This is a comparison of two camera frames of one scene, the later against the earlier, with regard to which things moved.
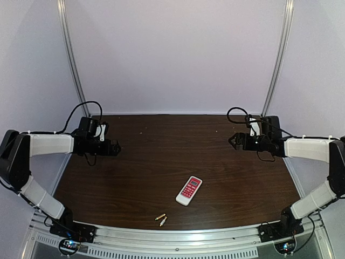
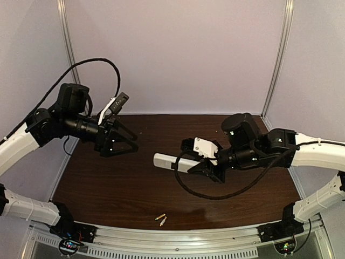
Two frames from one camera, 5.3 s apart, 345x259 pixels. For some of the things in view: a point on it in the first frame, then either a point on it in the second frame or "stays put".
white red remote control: (188, 190) to (167, 161)
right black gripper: (239, 137) to (206, 168)
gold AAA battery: (160, 216) stays put
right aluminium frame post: (280, 58) stays put
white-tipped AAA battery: (163, 221) stays put
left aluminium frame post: (65, 22) stays put
